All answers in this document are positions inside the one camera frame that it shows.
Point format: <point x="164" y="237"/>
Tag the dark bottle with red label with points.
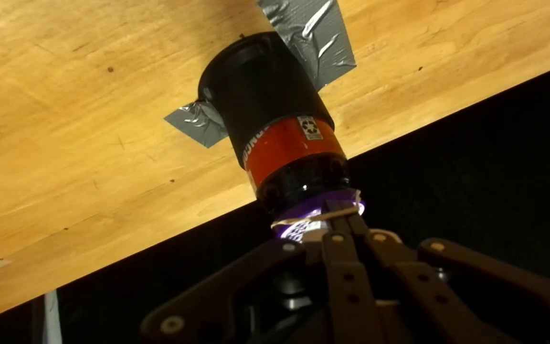
<point x="269" y="107"/>

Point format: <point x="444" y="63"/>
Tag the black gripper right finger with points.
<point x="454" y="292"/>

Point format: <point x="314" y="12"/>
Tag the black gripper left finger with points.
<point x="301" y="292"/>

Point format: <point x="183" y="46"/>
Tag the white vertical pole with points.
<point x="53" y="317"/>

